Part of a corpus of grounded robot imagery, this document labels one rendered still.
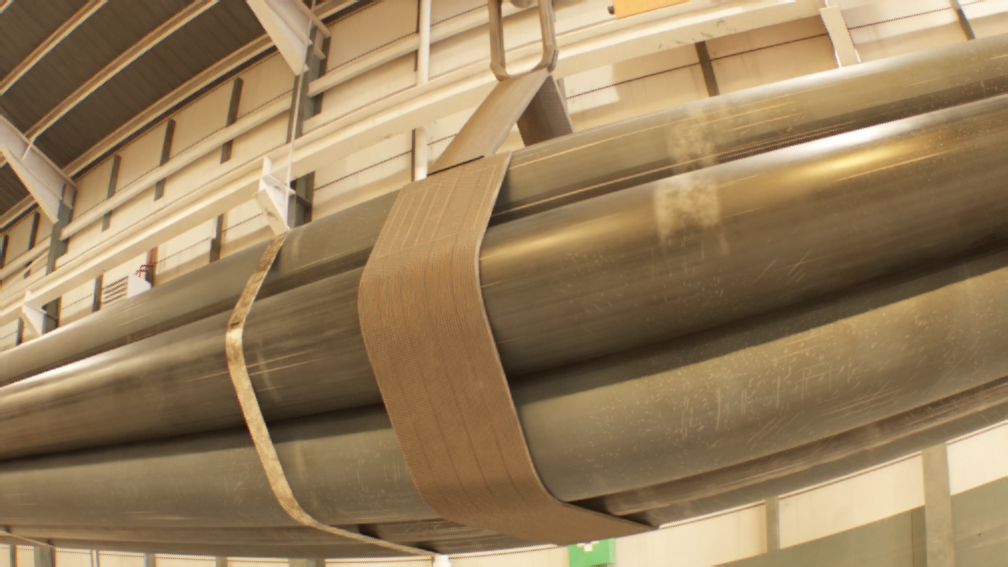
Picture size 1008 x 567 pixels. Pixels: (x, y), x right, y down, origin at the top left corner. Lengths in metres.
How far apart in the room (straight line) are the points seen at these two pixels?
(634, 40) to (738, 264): 7.51
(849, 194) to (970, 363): 0.24
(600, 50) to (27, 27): 8.74
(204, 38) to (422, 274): 11.70
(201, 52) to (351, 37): 2.46
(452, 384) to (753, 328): 0.32
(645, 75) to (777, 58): 1.39
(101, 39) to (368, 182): 5.37
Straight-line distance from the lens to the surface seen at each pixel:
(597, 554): 7.63
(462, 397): 1.07
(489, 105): 1.44
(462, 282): 1.05
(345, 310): 1.13
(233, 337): 1.25
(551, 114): 1.56
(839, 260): 0.96
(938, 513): 6.92
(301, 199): 10.51
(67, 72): 14.01
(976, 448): 7.34
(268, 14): 11.04
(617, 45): 8.48
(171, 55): 13.08
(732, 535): 7.54
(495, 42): 1.62
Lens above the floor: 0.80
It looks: 25 degrees up
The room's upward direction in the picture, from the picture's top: 4 degrees counter-clockwise
